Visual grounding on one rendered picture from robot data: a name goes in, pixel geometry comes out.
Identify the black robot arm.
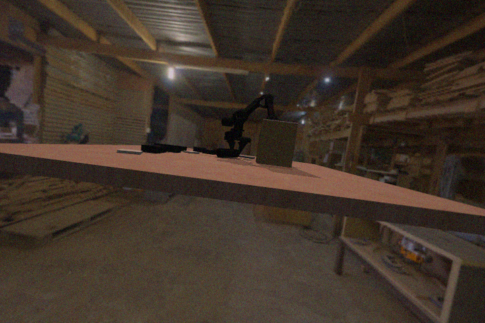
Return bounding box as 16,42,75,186
222,94,282,137

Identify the dark grey controller unit with green switches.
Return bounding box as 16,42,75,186
216,148,240,157

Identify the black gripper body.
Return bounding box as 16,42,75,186
224,127,251,143

